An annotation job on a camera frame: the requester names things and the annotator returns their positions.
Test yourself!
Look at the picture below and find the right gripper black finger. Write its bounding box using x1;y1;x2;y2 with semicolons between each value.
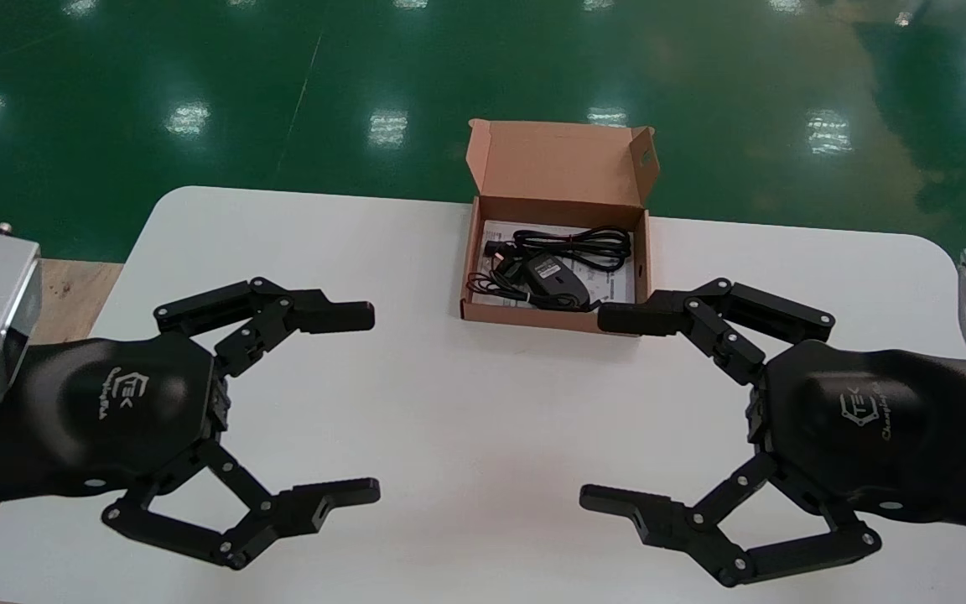
598;277;836;385

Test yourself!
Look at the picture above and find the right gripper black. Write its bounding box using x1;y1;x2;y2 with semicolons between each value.
579;339;966;586

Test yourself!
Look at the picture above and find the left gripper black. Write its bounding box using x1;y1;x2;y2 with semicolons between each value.
0;277;382;571

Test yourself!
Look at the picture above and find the black USB cable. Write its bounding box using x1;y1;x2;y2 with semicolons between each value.
483;226;634;272

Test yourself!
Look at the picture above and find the black wired computer mouse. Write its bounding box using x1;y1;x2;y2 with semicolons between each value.
465;251;603;314

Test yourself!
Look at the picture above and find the brown cardboard storage box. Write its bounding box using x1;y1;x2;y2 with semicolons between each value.
460;118;660;337

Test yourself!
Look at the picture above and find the white printed instruction sheet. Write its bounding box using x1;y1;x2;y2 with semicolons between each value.
473;220;637;313

